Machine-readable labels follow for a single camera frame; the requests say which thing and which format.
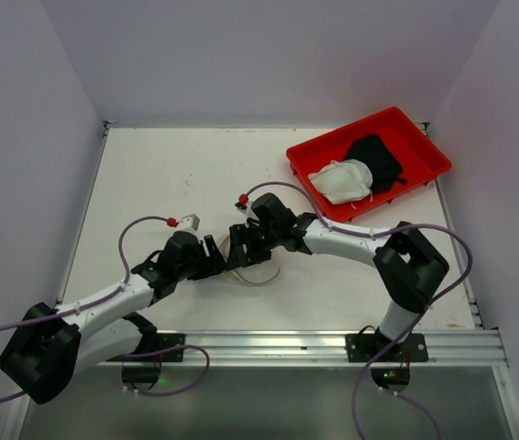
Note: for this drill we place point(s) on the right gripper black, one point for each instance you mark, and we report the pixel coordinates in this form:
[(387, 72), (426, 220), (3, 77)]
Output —
[(245, 245)]

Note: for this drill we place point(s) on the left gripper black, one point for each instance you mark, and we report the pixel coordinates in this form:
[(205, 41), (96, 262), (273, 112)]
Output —
[(210, 258)]

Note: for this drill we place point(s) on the white mesh laundry bag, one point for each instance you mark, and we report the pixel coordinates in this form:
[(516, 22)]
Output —
[(257, 275)]

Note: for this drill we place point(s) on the pale green bra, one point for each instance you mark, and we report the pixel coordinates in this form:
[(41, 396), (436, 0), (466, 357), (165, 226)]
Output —
[(341, 182)]

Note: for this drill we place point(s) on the black bra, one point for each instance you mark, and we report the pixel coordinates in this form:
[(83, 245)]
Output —
[(385, 169)]

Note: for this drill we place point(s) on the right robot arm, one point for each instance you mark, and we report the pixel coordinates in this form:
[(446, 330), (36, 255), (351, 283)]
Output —
[(410, 267)]

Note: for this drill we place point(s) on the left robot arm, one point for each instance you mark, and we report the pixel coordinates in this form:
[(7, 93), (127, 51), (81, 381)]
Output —
[(51, 345)]

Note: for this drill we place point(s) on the red plastic tray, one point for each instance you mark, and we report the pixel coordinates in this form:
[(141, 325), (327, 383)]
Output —
[(422, 161)]

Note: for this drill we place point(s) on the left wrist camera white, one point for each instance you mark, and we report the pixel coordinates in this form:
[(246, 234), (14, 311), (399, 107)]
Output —
[(189, 224)]

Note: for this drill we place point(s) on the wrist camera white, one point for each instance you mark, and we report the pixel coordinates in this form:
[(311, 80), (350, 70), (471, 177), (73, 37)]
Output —
[(243, 205), (189, 224)]

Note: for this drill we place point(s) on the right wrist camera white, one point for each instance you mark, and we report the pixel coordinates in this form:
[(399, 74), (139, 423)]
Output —
[(243, 205)]

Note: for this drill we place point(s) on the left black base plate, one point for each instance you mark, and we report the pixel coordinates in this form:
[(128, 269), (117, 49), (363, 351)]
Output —
[(158, 344)]

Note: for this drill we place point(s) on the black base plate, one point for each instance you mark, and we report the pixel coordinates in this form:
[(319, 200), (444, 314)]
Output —
[(367, 343), (158, 344)]

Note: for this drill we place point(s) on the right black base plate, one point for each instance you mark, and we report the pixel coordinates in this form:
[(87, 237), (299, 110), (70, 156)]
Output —
[(367, 343)]

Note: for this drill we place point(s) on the aluminium mounting rail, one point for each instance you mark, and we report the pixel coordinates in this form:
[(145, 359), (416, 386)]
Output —
[(339, 349)]

